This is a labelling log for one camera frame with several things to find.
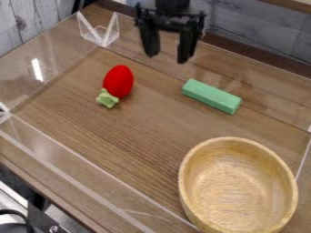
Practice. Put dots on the black metal stand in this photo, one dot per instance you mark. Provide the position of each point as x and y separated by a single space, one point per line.
22 207

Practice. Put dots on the wooden bowl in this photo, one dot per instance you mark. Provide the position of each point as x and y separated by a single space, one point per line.
236 187

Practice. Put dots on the green rectangular block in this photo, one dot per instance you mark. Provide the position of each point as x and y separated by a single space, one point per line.
211 96

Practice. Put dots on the clear acrylic front wall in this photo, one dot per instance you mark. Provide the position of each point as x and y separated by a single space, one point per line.
94 197

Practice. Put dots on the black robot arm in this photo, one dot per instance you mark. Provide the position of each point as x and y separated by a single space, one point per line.
169 16

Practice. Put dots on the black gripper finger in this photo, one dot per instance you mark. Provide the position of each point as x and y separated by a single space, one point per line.
149 38
186 45

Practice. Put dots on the clear acrylic corner bracket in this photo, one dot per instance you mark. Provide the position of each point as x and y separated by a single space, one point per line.
98 35

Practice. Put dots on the red plush strawberry green leaves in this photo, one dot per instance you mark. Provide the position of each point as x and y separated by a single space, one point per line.
116 86

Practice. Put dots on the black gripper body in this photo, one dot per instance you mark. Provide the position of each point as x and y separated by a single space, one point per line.
170 17

